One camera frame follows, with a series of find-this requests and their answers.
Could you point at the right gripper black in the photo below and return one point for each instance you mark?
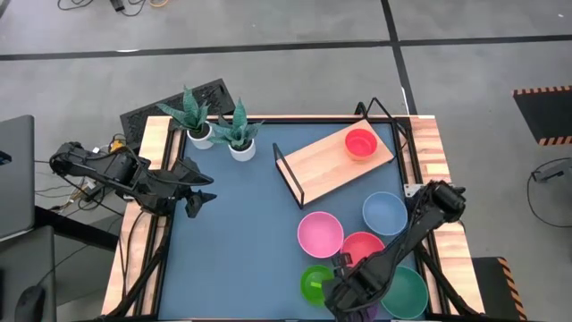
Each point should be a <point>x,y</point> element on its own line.
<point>353,290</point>

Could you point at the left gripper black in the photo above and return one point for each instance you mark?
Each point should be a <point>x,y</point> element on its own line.
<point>176,194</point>

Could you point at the small green plastic bowl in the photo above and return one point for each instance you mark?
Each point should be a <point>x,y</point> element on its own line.
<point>313,282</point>

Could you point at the large pink plastic bowl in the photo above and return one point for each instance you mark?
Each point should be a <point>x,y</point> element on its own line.
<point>320,234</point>

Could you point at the large blue plastic bowl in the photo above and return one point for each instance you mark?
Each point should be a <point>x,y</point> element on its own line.
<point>384,214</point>

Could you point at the small red plastic bowl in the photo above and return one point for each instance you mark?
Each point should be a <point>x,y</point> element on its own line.
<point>361,144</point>

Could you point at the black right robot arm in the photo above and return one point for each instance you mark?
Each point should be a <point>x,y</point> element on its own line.
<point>429,219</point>

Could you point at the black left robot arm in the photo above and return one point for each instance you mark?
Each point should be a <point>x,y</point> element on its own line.
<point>120,172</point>

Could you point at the large red plastic bowl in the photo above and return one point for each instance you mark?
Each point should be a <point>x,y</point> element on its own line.
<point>359,246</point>

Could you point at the snake plant in white pot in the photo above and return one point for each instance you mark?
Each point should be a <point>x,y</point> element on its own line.
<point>201,139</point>
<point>242,153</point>

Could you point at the large teal plastic bowl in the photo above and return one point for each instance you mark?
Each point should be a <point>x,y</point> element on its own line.
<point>406,297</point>

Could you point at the wooden table side board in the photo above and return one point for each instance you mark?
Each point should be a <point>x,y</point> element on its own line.
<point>429,147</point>
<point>152,134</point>

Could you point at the blue table mat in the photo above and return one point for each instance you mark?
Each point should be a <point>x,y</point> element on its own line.
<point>237,250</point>

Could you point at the silver mounting plate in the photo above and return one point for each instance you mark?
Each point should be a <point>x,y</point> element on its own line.
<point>411,190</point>

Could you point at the black desk edge bar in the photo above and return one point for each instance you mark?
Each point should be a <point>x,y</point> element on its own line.
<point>76,228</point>

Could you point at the black mat hazard stripes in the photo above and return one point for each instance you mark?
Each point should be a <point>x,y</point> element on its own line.
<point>547,114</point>
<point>496,286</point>

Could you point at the grey laptop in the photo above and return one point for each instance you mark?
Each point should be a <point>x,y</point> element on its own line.
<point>15,179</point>

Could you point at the black computer mouse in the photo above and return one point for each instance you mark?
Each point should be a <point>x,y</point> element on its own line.
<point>30,304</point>

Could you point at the black diagonal frame strut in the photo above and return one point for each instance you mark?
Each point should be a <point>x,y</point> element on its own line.
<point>147,268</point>
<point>442,282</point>

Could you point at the wooden shelf black metal frame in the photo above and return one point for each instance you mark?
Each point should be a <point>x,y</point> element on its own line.
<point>322,167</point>

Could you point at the black table border frame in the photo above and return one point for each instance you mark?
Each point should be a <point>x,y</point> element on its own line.
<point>313,120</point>

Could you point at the black triangular metal bracket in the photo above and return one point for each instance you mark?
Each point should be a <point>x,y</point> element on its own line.
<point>373,105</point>

